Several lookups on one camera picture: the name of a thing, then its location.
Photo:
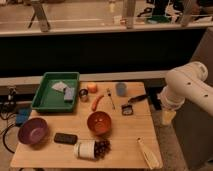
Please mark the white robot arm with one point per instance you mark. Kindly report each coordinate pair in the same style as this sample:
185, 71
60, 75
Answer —
185, 82

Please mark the red bowl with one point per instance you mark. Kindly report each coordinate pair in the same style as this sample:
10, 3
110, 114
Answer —
99, 123

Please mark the purple bowl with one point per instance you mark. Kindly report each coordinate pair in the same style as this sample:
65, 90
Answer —
33, 131

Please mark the orange round fruit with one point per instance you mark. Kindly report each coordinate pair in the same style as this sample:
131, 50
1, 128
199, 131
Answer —
92, 87

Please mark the orange carrot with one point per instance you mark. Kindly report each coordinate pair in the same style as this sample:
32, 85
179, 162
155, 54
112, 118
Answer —
96, 101

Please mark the small metal cup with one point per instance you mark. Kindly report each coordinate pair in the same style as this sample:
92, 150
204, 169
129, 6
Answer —
83, 95

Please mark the grey blue sponge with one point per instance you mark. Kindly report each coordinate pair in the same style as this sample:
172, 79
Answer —
68, 94

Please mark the white cloth in tray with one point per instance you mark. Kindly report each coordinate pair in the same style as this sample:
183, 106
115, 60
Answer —
59, 86

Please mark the green plastic tray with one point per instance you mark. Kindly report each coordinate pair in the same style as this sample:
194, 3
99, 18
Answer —
47, 99

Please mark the dark grapes bunch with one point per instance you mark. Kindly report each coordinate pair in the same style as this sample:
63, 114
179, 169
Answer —
101, 148

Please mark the black rectangular remote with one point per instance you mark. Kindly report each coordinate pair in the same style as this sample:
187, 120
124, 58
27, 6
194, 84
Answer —
65, 138

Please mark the white jar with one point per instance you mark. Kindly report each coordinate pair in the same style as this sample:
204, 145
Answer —
85, 149

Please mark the beige corn cob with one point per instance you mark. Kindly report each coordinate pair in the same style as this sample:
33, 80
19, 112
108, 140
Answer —
149, 156

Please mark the blue box on floor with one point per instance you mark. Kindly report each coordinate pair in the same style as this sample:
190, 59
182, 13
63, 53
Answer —
22, 116

